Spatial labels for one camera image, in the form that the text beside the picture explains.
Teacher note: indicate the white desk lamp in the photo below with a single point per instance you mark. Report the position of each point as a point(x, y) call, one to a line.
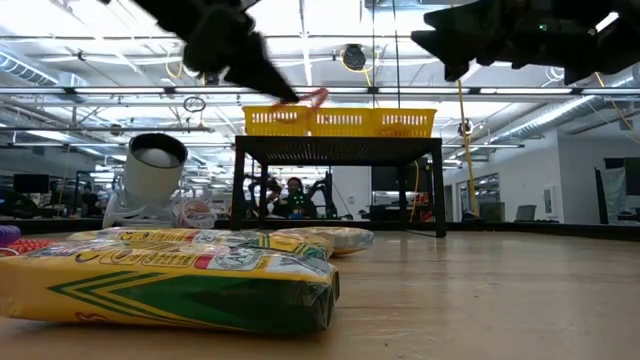
point(150, 185)

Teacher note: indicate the person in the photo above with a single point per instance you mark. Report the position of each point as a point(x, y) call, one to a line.
point(90, 202)
point(296, 202)

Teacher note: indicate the grey laptop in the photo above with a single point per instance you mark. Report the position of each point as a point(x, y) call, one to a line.
point(525, 213)

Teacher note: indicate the black perforated metal stand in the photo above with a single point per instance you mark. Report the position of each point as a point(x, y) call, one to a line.
point(335, 150)

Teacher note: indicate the black aluminium table frame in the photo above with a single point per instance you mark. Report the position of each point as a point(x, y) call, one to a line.
point(550, 229)

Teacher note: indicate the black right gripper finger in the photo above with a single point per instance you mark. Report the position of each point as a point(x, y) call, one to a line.
point(452, 52)
point(465, 17)

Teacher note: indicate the black background robot arm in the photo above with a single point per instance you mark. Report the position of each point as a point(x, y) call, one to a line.
point(272, 192)
point(325, 195)

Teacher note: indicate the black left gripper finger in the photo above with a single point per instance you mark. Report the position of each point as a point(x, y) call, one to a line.
point(260, 70)

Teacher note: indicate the black computer monitor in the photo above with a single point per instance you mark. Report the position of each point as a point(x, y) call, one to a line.
point(31, 183)

